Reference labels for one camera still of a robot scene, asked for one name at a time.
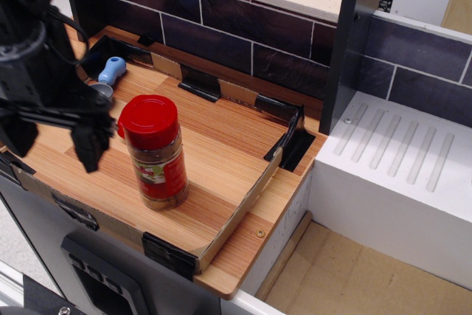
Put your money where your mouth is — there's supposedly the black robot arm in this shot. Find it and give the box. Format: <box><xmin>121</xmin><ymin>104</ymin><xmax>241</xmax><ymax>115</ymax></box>
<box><xmin>1</xmin><ymin>0</ymin><xmax>115</xmax><ymax>173</ymax></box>

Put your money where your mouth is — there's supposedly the cardboard fence with black tape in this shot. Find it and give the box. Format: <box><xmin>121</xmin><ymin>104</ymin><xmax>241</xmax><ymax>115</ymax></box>
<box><xmin>0</xmin><ymin>34</ymin><xmax>316</xmax><ymax>282</ymax></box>

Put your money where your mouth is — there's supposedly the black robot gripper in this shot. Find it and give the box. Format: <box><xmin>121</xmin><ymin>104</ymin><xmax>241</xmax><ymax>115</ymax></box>
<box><xmin>1</xmin><ymin>21</ymin><xmax>114</xmax><ymax>173</ymax></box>

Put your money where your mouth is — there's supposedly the white ridged drainboard sink unit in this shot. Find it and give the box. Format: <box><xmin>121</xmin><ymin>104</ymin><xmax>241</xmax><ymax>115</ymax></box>
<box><xmin>308</xmin><ymin>92</ymin><xmax>471</xmax><ymax>288</ymax></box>

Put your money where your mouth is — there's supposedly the blue-handled grey measuring spoon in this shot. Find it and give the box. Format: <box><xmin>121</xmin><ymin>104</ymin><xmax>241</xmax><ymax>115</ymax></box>
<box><xmin>89</xmin><ymin>56</ymin><xmax>127</xmax><ymax>100</ymax></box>

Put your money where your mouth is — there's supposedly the black oven control panel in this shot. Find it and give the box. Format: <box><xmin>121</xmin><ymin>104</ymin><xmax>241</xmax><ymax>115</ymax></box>
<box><xmin>61</xmin><ymin>237</ymin><xmax>149</xmax><ymax>314</ymax></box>

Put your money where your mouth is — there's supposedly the dark grey vertical post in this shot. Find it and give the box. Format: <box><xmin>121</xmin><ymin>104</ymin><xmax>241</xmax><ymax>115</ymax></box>
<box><xmin>319</xmin><ymin>0</ymin><xmax>380</xmax><ymax>135</ymax></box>

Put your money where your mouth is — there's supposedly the red-lidded basil spice bottle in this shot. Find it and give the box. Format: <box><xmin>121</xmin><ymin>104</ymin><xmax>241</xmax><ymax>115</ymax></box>
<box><xmin>117</xmin><ymin>94</ymin><xmax>189</xmax><ymax>210</ymax></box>

